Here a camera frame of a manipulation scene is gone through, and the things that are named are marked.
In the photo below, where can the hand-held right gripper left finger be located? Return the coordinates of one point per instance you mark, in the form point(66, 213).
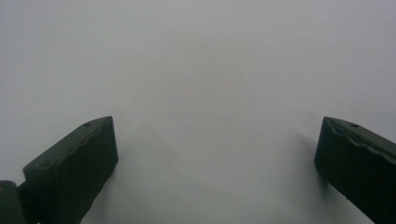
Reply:
point(71, 174)

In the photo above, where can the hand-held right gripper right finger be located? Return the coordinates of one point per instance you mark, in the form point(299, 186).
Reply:
point(358, 165)

